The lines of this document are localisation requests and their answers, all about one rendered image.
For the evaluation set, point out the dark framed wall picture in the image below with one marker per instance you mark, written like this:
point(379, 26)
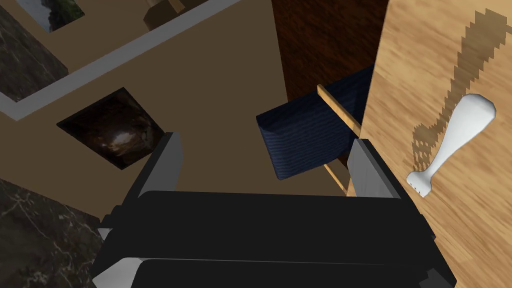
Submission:
point(114, 130)

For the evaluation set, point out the landscape wall picture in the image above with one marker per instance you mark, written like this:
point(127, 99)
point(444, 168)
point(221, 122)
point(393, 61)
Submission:
point(54, 12)

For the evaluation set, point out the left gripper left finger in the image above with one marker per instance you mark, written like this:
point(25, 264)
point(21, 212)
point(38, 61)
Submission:
point(162, 166)

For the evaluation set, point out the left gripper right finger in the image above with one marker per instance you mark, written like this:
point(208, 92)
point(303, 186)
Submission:
point(370, 172)

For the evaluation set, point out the white fork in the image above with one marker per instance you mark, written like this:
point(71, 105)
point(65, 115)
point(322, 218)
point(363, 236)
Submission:
point(456, 140)

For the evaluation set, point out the dark blue chair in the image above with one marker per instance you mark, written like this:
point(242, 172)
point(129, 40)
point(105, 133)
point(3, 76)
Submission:
point(308, 132)

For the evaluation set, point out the light wooden table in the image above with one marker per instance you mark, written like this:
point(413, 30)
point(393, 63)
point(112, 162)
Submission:
point(448, 60)

